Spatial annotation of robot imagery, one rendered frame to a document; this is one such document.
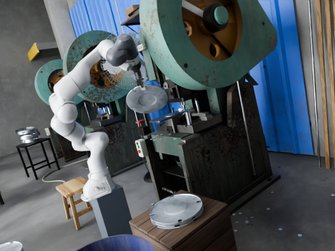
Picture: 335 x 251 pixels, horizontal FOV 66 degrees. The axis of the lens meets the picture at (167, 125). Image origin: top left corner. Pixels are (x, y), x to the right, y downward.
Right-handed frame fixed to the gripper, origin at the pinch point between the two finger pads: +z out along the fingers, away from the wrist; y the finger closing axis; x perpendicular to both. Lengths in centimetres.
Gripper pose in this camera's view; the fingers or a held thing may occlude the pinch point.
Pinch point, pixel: (142, 85)
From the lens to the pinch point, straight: 171.5
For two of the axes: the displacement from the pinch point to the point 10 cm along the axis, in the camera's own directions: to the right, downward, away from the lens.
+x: -9.8, 2.0, 0.7
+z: 1.7, 5.5, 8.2
